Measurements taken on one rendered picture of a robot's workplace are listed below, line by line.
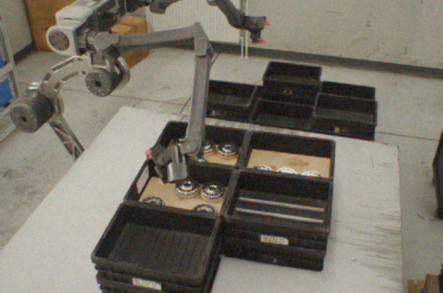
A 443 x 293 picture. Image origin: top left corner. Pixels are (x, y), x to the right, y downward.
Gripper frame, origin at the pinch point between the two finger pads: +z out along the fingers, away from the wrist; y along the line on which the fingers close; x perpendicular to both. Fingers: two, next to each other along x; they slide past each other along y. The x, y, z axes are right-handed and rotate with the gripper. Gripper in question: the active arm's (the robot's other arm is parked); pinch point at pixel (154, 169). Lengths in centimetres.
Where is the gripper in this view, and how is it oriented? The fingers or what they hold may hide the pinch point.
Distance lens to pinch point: 184.8
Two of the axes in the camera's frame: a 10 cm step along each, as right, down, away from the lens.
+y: -5.0, -8.6, 1.0
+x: -7.2, 3.5, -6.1
